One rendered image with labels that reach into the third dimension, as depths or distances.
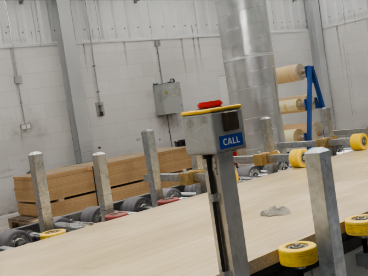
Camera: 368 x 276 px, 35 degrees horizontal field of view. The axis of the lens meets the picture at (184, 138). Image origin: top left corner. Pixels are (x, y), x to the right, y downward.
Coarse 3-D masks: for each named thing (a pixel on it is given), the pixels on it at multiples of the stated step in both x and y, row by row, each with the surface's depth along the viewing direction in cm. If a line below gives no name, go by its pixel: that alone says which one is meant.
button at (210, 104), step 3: (201, 102) 92; (204, 102) 92; (207, 102) 91; (210, 102) 91; (213, 102) 91; (216, 102) 91; (219, 102) 92; (198, 105) 92; (201, 105) 92; (204, 105) 91; (207, 105) 91; (210, 105) 91; (213, 105) 91; (216, 105) 92; (219, 105) 92; (201, 108) 92
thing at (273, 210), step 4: (272, 208) 162; (276, 208) 161; (280, 208) 160; (284, 208) 160; (260, 212) 162; (264, 212) 161; (268, 212) 160; (272, 212) 160; (276, 212) 160; (280, 212) 159; (284, 212) 159; (288, 212) 159
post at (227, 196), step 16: (208, 160) 92; (224, 160) 92; (208, 176) 93; (224, 176) 92; (208, 192) 94; (224, 192) 92; (224, 208) 92; (224, 224) 92; (240, 224) 94; (224, 240) 93; (240, 240) 93; (224, 256) 93; (240, 256) 93; (224, 272) 93; (240, 272) 93
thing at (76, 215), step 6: (174, 186) 296; (180, 186) 298; (150, 198) 285; (114, 204) 271; (120, 204) 273; (60, 216) 253; (66, 216) 254; (72, 216) 256; (78, 216) 258; (36, 222) 247; (18, 228) 240; (24, 228) 241; (30, 228) 243; (36, 228) 245
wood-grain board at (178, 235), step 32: (352, 160) 248; (256, 192) 203; (288, 192) 193; (352, 192) 177; (96, 224) 187; (128, 224) 179; (160, 224) 171; (192, 224) 164; (256, 224) 152; (288, 224) 147; (0, 256) 159; (32, 256) 153; (64, 256) 148; (96, 256) 143; (128, 256) 138; (160, 256) 133; (192, 256) 129; (256, 256) 122
